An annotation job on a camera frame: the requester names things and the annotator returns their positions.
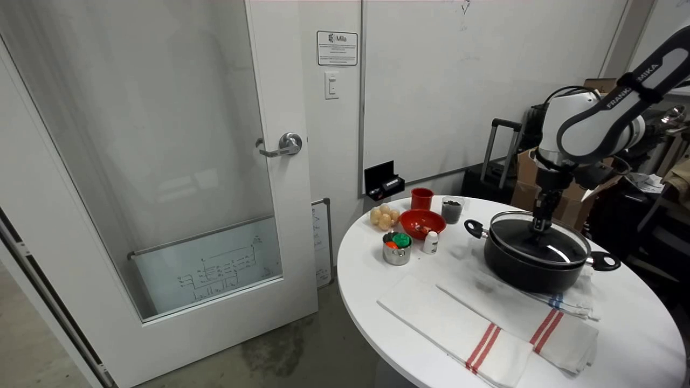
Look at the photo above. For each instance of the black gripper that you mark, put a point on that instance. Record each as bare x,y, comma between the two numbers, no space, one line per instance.
550,189

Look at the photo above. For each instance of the glass pot lid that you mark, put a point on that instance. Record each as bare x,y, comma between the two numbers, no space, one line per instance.
558,247

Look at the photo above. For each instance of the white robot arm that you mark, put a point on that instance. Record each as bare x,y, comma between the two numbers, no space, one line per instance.
580,129

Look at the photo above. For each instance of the white towel blue stripes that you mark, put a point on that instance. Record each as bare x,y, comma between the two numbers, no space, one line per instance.
576,300

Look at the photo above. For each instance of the white towel red stripes right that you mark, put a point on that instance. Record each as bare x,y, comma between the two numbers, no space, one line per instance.
554,335

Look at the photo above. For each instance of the white towel red stripes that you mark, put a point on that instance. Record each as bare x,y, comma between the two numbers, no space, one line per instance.
478,342
554,335

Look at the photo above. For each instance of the white towel red stripes left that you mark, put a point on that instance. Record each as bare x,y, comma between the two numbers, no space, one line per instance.
478,342

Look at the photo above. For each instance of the black suitcase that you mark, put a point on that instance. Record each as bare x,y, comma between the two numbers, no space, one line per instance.
494,179

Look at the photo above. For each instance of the black cooking pot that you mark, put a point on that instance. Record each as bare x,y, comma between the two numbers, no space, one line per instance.
526,273

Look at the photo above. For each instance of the clear cup dark contents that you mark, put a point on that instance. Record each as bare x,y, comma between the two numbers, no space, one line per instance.
452,210

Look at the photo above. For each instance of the red mug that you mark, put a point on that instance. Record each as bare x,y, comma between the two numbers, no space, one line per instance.
421,197

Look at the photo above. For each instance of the small white shaker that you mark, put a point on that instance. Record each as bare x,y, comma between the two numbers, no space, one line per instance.
431,241

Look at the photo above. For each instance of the red bowl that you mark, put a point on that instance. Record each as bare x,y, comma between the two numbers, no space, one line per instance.
416,222

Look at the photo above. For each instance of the yellow round food pieces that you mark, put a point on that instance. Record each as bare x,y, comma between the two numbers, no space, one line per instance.
384,215

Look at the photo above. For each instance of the white glass door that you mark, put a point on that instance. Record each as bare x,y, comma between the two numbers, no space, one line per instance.
132,179

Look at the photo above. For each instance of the white light switch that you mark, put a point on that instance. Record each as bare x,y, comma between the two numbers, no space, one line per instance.
331,84

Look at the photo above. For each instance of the wall sign plate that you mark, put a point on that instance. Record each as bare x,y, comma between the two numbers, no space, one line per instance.
337,48

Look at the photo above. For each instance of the silver door handle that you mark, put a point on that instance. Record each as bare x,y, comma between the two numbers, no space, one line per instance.
287,146

